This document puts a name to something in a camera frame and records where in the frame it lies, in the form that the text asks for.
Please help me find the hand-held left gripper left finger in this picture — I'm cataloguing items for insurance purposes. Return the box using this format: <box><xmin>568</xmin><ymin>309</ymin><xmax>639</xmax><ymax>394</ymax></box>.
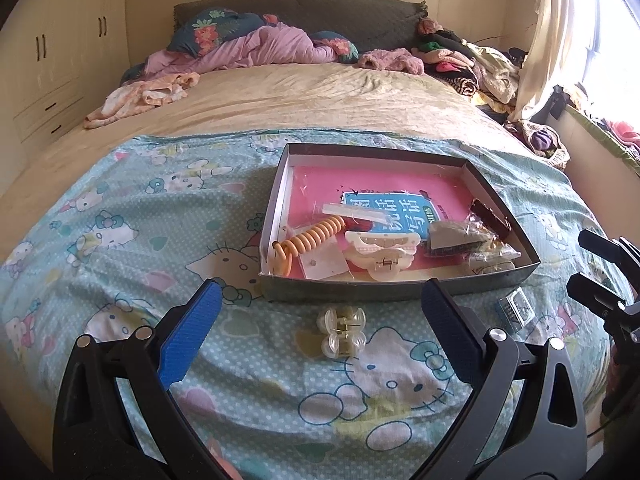
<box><xmin>51</xmin><ymin>279</ymin><xmax>227</xmax><ymax>480</ymax></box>

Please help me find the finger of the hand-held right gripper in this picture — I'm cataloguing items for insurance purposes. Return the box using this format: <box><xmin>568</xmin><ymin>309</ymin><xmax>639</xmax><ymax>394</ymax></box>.
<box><xmin>578</xmin><ymin>230</ymin><xmax>640</xmax><ymax>273</ymax></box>
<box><xmin>566</xmin><ymin>272</ymin><xmax>640</xmax><ymax>341</ymax></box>

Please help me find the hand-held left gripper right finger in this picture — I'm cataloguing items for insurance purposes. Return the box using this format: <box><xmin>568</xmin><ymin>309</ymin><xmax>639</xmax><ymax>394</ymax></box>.
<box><xmin>415</xmin><ymin>278</ymin><xmax>590</xmax><ymax>480</ymax></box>

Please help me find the grey plastic packet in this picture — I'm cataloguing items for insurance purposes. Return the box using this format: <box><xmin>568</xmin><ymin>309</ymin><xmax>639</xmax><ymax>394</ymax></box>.
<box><xmin>425</xmin><ymin>217</ymin><xmax>493</xmax><ymax>258</ymax></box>

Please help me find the white pink-checked hair claw clip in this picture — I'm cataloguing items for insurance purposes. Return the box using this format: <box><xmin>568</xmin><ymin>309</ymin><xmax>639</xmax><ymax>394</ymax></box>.
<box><xmin>345</xmin><ymin>230</ymin><xmax>418</xmax><ymax>283</ymax></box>

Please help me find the grey cardboard tray box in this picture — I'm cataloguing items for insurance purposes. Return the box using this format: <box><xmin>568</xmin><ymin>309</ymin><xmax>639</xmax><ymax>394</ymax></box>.
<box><xmin>258</xmin><ymin>142</ymin><xmax>542</xmax><ymax>303</ymax></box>

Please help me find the small clear hair claw clip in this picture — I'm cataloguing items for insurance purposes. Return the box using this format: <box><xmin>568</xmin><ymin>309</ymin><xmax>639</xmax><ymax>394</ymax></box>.
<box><xmin>317</xmin><ymin>307</ymin><xmax>367</xmax><ymax>359</ymax></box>

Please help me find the dark brown hair clip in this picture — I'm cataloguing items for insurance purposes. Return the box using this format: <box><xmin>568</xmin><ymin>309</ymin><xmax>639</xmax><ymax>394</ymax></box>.
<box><xmin>470</xmin><ymin>198</ymin><xmax>511</xmax><ymax>238</ymax></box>

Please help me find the small silver blue packet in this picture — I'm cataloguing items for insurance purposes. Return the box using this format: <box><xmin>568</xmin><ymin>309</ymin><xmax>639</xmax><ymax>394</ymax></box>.
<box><xmin>497</xmin><ymin>287</ymin><xmax>535</xmax><ymax>332</ymax></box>

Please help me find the clear bag of orange clips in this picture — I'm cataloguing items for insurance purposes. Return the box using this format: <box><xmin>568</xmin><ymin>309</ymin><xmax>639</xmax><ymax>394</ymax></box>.
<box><xmin>467</xmin><ymin>237</ymin><xmax>518</xmax><ymax>275</ymax></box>

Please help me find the cartoon cat printed blanket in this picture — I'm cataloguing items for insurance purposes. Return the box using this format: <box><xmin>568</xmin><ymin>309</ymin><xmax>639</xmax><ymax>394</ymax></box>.
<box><xmin>0</xmin><ymin>130</ymin><xmax>613</xmax><ymax>480</ymax></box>

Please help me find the red floral cloth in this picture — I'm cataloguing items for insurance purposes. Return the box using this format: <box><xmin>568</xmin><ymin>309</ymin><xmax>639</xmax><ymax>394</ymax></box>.
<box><xmin>607</xmin><ymin>120</ymin><xmax>640</xmax><ymax>147</ymax></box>

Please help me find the purple cloth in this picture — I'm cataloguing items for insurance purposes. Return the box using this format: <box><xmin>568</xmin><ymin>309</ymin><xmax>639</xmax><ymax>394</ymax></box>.
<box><xmin>530</xmin><ymin>130</ymin><xmax>561</xmax><ymax>158</ymax></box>

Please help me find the white earring card in bag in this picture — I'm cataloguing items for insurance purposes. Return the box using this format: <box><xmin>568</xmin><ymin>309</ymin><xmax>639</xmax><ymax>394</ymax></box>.
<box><xmin>300</xmin><ymin>245</ymin><xmax>351</xmax><ymax>281</ymax></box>

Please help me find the white flat hair clip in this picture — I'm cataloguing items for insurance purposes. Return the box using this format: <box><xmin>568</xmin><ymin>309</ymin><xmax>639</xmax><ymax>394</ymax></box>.
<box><xmin>322</xmin><ymin>202</ymin><xmax>393</xmax><ymax>223</ymax></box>

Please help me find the pink book with blue label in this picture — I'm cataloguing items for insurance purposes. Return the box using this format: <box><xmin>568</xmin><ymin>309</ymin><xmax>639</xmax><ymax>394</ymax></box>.
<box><xmin>287</xmin><ymin>162</ymin><xmax>473</xmax><ymax>281</ymax></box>

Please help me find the window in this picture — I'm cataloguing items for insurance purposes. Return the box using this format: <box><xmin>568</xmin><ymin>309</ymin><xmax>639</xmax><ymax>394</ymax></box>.
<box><xmin>575</xmin><ymin>0</ymin><xmax>640</xmax><ymax>131</ymax></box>

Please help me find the cream curtain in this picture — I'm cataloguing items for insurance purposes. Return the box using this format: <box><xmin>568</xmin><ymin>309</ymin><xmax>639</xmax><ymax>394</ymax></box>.
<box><xmin>507</xmin><ymin>0</ymin><xmax>591</xmax><ymax>123</ymax></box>

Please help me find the pile of mixed clothes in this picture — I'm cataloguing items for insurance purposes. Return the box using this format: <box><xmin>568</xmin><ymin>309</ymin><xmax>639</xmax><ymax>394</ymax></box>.
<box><xmin>411</xmin><ymin>17</ymin><xmax>531</xmax><ymax>113</ymax></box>

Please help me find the peach patterned garment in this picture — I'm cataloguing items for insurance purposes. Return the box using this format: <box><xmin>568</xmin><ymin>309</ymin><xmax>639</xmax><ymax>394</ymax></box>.
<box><xmin>82</xmin><ymin>72</ymin><xmax>201</xmax><ymax>130</ymax></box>

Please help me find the beige bed sheet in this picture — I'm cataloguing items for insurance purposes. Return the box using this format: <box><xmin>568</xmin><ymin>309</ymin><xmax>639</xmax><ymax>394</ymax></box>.
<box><xmin>0</xmin><ymin>62</ymin><xmax>571</xmax><ymax>281</ymax></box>

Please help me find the pink fluffy garment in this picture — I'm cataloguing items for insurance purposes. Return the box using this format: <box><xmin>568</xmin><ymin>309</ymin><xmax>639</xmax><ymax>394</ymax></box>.
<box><xmin>356</xmin><ymin>48</ymin><xmax>426</xmax><ymax>76</ymax></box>

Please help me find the pink quilt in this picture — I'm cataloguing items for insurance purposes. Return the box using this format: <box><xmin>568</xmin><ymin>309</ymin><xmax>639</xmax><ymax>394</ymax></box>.
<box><xmin>145</xmin><ymin>25</ymin><xmax>341</xmax><ymax>75</ymax></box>

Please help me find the cream wardrobe with drawers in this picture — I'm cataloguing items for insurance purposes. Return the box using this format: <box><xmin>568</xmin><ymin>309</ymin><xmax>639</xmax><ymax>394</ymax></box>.
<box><xmin>5</xmin><ymin>0</ymin><xmax>131</xmax><ymax>143</ymax></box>

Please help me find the dark floral pillow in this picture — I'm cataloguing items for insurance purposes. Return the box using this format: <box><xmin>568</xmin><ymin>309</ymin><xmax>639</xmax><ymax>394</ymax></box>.
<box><xmin>167</xmin><ymin>7</ymin><xmax>266</xmax><ymax>56</ymax></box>
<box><xmin>312</xmin><ymin>31</ymin><xmax>360</xmax><ymax>63</ymax></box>

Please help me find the grey padded headboard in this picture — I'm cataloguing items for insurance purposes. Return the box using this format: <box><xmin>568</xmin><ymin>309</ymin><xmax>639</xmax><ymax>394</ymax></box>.
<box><xmin>173</xmin><ymin>1</ymin><xmax>430</xmax><ymax>53</ymax></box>

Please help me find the orange spiral hair tie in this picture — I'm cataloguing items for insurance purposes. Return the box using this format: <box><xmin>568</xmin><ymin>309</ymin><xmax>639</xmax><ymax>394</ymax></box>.
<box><xmin>272</xmin><ymin>216</ymin><xmax>347</xmax><ymax>277</ymax></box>

